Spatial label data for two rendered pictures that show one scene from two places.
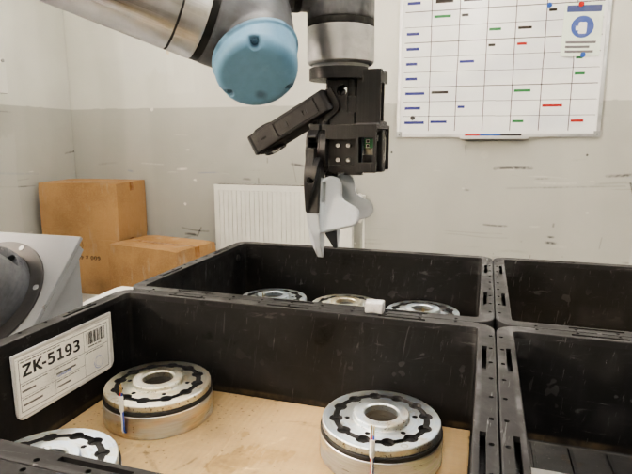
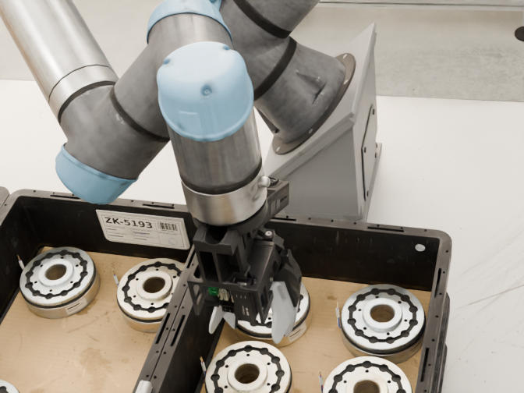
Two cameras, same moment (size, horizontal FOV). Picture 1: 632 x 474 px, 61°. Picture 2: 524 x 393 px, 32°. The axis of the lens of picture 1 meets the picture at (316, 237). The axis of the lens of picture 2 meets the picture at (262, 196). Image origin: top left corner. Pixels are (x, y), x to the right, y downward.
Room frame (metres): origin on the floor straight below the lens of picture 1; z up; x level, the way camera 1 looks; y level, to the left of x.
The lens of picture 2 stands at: (0.70, -0.64, 1.75)
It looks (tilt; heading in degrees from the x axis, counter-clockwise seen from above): 44 degrees down; 94
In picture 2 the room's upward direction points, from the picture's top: 10 degrees counter-clockwise
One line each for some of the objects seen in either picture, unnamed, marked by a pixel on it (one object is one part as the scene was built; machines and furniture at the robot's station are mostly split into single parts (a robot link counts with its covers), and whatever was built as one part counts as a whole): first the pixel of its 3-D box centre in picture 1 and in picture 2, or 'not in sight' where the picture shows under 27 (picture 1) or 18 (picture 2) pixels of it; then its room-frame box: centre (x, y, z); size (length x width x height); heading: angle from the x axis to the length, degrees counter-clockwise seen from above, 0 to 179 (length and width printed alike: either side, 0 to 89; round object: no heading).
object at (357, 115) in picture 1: (346, 123); (235, 250); (0.63, -0.03, 1.11); 0.09 x 0.08 x 0.12; 71
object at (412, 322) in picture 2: (273, 299); (382, 316); (0.78, 0.06, 0.86); 0.10 x 0.10 x 0.01
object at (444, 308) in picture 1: (421, 312); not in sight; (0.71, -0.15, 0.86); 0.10 x 0.10 x 0.01
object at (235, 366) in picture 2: not in sight; (247, 374); (0.61, 0.00, 0.86); 0.05 x 0.05 x 0.01
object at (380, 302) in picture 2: (273, 295); (382, 314); (0.78, 0.06, 0.86); 0.05 x 0.05 x 0.01
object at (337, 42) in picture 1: (341, 51); (227, 185); (0.63, -0.03, 1.19); 0.08 x 0.08 x 0.05
